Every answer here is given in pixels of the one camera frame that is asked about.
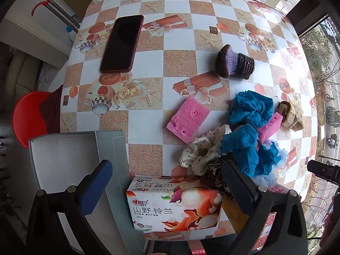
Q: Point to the red patterned cardboard box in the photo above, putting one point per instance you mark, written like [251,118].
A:
[238,219]

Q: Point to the white polka dot scrunchie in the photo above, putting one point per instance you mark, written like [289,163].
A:
[201,150]

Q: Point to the white cabinet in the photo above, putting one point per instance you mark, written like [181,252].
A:
[42,34]

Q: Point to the grey white storage box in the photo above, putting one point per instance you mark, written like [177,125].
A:
[62,160]

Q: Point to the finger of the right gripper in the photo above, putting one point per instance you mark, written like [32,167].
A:
[326,172]

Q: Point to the white detergent bottle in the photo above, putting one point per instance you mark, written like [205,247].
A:
[71,34]

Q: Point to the person's right hand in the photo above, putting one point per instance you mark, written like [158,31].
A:
[331,220]

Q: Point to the dark red cloth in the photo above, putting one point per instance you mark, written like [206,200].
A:
[50,111]

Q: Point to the purple knitted pouch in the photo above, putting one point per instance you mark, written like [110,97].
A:
[229,63]

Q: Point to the floral tissue box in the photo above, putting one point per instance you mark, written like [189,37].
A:
[173,204]

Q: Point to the small pink foam sponge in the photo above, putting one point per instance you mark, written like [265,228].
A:
[269,129]

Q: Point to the green sofa cushion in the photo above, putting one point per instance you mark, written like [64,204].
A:
[20,79]

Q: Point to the red handled mop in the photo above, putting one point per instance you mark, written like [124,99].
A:
[57,11]

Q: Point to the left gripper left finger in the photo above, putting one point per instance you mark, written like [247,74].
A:
[92,187]

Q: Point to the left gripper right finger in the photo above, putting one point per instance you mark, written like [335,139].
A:
[242,188]

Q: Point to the dark red smartphone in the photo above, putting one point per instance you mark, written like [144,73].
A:
[122,44]

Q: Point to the beige knitted sock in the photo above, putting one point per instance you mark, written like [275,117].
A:
[292,116]

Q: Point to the checkered tablecloth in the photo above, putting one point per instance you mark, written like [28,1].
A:
[175,59]

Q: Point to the leopard print scrunchie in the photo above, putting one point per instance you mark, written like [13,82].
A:
[214,173]

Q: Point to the large pink foam sponge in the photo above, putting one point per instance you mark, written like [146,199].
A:
[185,123]

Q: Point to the red plastic stool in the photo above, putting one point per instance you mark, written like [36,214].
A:
[28,122]

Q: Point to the blue shoe cover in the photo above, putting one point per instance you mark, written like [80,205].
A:
[250,155]
[251,108]

